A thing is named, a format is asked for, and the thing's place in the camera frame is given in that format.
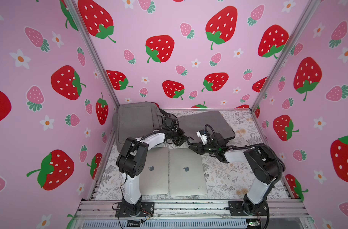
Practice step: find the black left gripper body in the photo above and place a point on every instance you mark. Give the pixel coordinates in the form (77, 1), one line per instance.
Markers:
(177, 137)

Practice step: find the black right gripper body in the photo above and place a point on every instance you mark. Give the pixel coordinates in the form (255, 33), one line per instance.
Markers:
(199, 148)

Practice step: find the silver laptop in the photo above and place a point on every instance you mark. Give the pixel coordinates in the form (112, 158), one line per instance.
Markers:
(186, 173)
(154, 179)

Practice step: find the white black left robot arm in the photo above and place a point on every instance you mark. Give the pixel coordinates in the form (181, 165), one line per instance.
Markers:
(140, 138)

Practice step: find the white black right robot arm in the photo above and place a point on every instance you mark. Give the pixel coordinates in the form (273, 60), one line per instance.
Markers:
(263, 161)

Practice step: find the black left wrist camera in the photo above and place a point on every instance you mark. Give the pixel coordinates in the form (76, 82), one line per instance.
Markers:
(170, 123)

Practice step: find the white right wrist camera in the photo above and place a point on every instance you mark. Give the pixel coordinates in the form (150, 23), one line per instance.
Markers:
(204, 136)

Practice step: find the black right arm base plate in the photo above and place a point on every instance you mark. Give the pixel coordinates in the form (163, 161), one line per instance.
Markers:
(247, 209)

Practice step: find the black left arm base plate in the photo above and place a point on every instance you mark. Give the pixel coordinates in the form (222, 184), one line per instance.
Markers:
(140, 210)

